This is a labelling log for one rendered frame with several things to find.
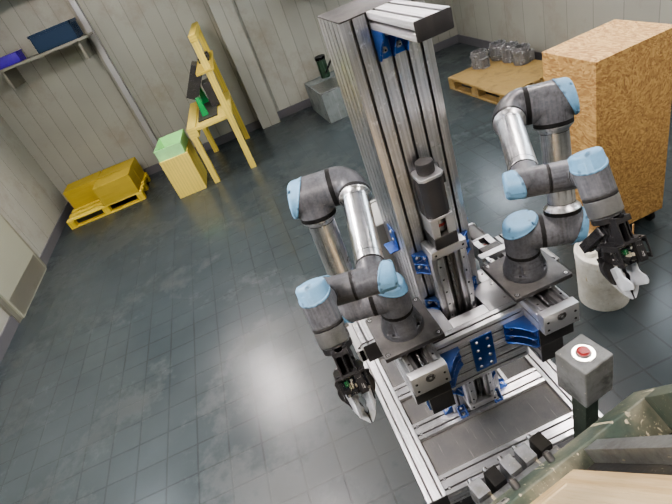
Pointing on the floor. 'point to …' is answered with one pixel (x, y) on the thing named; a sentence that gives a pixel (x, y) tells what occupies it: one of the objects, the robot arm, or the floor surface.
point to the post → (582, 419)
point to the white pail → (595, 284)
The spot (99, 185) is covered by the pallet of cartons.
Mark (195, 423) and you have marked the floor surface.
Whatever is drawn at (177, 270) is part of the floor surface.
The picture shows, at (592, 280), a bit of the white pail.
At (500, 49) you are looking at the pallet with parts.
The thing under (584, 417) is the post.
